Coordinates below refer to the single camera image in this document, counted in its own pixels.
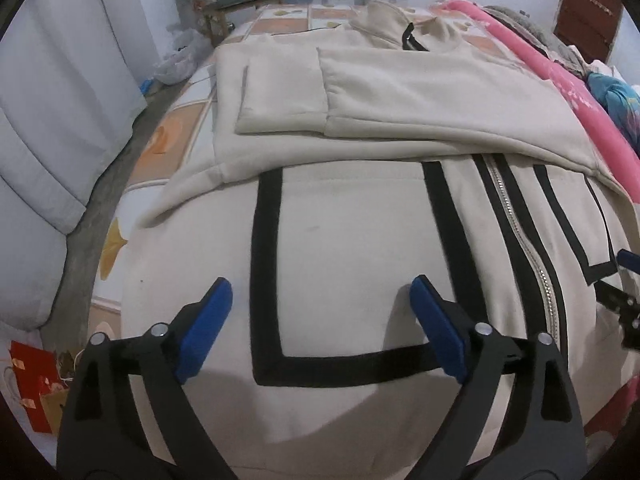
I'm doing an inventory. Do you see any clear plastic bag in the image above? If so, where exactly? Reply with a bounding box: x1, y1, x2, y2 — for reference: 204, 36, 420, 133
152, 27, 213, 86

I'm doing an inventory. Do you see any white curtain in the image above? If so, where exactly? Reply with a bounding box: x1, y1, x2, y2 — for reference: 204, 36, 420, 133
0, 0, 178, 331

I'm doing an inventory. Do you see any tile patterned table mat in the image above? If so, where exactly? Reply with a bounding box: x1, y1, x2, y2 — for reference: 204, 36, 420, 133
90, 2, 481, 321

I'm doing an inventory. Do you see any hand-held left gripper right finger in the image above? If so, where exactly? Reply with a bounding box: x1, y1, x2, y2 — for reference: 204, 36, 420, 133
407, 274, 587, 480

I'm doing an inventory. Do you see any blue printed cloth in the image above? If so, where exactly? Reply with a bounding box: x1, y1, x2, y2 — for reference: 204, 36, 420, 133
586, 71, 640, 156

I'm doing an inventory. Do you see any brown wooden door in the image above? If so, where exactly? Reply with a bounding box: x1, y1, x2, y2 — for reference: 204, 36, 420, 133
554, 0, 623, 63

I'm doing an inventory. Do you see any grey patterned pillow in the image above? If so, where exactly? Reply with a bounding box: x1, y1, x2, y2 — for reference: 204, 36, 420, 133
482, 4, 591, 76

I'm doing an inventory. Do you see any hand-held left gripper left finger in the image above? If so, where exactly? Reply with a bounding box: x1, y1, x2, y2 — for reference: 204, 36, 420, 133
56, 276, 238, 480

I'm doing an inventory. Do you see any red paper bag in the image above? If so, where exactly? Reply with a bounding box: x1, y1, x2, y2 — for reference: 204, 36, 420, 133
7, 340, 76, 433

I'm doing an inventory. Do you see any wooden chair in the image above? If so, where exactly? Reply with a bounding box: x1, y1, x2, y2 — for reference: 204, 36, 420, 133
172, 0, 287, 48

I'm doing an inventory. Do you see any pink floral blanket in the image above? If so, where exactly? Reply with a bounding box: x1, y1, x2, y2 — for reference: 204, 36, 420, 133
432, 0, 640, 466

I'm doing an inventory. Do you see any cream zip jacket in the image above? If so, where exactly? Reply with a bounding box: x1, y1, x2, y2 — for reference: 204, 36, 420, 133
120, 0, 640, 480

